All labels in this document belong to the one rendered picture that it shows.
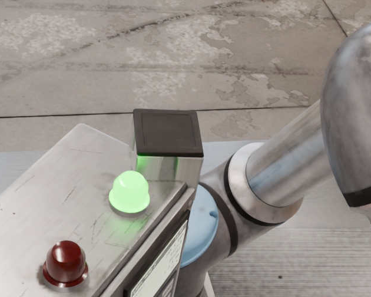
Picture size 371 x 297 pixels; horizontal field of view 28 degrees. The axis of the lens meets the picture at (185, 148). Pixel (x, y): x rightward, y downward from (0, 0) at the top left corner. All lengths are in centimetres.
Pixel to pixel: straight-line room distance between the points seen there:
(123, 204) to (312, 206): 100
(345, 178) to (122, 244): 24
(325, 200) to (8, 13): 218
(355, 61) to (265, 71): 258
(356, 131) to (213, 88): 245
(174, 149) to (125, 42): 276
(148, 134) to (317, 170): 41
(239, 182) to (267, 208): 5
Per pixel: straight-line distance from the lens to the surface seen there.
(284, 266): 133
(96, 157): 51
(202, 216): 94
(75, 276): 42
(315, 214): 144
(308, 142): 85
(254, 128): 290
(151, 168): 49
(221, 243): 98
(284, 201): 96
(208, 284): 117
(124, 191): 46
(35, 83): 297
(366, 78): 63
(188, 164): 49
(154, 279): 50
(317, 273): 134
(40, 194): 48
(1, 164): 143
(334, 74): 65
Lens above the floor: 182
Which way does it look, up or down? 42 degrees down
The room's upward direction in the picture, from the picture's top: 11 degrees clockwise
